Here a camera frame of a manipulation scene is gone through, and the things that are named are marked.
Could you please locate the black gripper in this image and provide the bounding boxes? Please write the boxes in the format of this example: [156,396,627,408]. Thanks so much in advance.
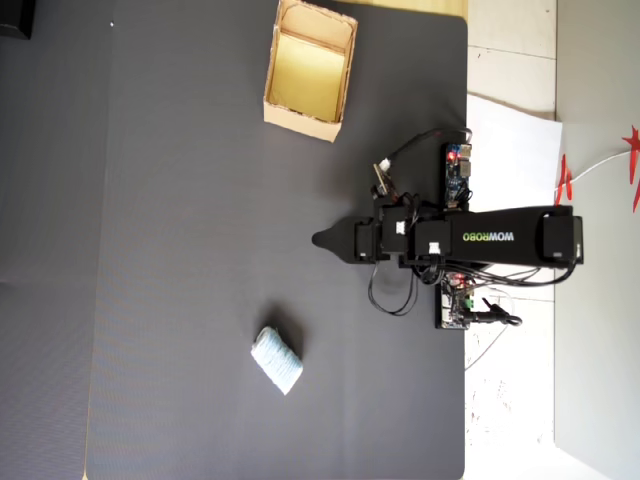
[312,203,417,267]

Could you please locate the blue white yarn-wrapped block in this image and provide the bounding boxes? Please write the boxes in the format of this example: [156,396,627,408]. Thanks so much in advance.
[250,325,305,397]

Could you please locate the open cardboard box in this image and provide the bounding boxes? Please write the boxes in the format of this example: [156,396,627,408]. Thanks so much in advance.
[262,0,360,145]

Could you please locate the black box-shaped object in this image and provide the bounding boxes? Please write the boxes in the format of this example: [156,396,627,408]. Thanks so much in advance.
[0,0,37,41]

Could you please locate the black circuit board green terminal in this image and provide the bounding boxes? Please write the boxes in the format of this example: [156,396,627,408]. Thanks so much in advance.
[433,273,477,332]

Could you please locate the blue controller circuit board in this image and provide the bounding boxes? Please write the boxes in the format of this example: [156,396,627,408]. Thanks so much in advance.
[441,141,475,210]

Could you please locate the large black textured mat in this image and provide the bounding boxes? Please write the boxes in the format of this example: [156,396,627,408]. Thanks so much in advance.
[84,0,470,480]

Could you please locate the black power plug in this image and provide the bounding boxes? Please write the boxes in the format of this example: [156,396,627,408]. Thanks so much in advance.
[464,296,524,329]

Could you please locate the white paper sheet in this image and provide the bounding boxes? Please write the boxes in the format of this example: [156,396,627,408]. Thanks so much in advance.
[466,93,565,302]

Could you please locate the small red paper star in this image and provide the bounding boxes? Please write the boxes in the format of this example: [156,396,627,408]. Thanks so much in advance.
[551,153,575,205]

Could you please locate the grey flat board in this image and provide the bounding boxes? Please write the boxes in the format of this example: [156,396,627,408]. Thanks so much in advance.
[551,0,640,480]

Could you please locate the large red paper star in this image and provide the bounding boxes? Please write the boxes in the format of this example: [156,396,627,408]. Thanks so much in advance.
[620,124,640,215]

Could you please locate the small wrist camera board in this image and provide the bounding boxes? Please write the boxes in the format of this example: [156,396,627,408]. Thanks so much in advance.
[370,158,400,202]

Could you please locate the looped black servo cables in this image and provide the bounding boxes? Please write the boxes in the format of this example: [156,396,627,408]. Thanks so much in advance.
[366,258,420,317]

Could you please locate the black camera cable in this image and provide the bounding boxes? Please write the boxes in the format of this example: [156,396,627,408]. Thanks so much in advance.
[385,126,474,174]

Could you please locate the thin white red wires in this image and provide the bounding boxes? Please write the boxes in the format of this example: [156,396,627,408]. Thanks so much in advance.
[463,291,517,372]

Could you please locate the thin white cable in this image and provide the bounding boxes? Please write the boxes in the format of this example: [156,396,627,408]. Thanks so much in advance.
[553,151,632,195]

